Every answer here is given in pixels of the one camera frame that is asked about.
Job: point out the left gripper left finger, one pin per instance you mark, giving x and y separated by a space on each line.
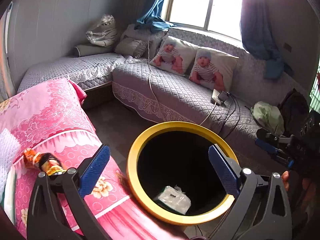
46 219

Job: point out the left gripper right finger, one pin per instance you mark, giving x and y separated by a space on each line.
261 208

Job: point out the yellow rimmed black trash bin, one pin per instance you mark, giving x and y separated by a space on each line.
176 154

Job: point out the person's right hand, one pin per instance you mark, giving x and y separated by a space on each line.
285 178

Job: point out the black backpack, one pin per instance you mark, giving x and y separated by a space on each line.
294 109

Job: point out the green cloth bag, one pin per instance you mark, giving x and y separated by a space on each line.
268 117

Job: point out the orange crumpled snack wrapper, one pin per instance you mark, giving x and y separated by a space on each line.
44 162

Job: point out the white lace cloth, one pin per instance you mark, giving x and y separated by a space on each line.
9 148

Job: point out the white power strip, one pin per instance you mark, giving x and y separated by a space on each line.
219 97

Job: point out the grey quilted corner sofa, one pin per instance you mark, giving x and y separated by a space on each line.
157 95

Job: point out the right baby print pillow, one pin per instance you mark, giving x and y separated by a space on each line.
213 69

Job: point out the baby print pillow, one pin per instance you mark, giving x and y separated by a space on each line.
175 56
213 69

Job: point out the blue curtain right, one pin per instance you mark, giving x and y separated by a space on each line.
257 37

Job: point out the blue curtain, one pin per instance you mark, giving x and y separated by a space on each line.
151 17
257 37

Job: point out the left baby print pillow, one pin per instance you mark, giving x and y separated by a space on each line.
175 56

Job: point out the window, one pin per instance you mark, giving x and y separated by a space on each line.
218 16

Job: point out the grey cushion pile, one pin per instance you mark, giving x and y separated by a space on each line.
139 42

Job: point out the grey bolster under tiger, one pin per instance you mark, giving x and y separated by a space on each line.
90 49

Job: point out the covered leaning mattress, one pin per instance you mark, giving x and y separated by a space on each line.
8 88

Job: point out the white tiger plush toy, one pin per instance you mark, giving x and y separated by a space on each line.
104 32

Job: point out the blue curtain left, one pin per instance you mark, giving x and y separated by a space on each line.
151 17

